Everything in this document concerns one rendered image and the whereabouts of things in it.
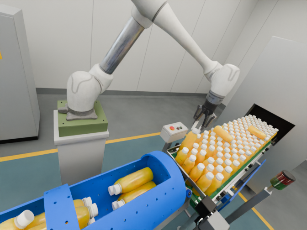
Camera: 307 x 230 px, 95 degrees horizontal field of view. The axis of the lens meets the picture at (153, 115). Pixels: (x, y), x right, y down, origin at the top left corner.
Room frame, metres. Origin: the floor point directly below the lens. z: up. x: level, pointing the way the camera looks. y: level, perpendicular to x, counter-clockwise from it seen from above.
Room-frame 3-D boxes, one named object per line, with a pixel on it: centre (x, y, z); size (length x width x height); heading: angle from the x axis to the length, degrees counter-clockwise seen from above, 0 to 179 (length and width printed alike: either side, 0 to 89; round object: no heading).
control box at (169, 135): (0.93, -0.20, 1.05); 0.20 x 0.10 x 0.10; 136
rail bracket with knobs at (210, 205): (0.48, -0.45, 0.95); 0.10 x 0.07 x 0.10; 46
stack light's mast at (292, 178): (0.61, -0.80, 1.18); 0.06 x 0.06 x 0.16
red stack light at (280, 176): (0.61, -0.80, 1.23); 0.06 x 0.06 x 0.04
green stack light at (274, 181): (0.61, -0.80, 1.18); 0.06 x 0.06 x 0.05
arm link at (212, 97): (0.80, -0.30, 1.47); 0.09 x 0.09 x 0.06
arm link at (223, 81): (0.81, -0.30, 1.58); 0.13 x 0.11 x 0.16; 2
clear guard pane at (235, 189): (0.85, -0.90, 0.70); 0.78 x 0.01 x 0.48; 136
